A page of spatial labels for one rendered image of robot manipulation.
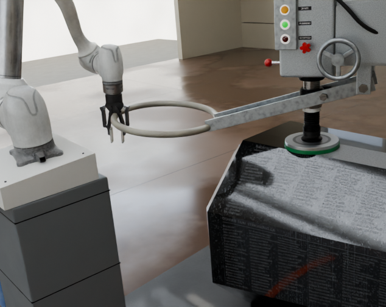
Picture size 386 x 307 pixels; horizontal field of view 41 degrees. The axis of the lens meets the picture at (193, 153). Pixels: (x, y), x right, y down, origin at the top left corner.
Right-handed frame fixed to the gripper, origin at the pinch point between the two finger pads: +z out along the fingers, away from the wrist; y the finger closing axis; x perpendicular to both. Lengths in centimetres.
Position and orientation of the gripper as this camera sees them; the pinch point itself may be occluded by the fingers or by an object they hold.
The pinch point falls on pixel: (117, 135)
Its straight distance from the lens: 239.0
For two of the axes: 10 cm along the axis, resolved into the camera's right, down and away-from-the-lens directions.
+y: 9.9, 0.2, -1.2
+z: 0.2, 9.3, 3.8
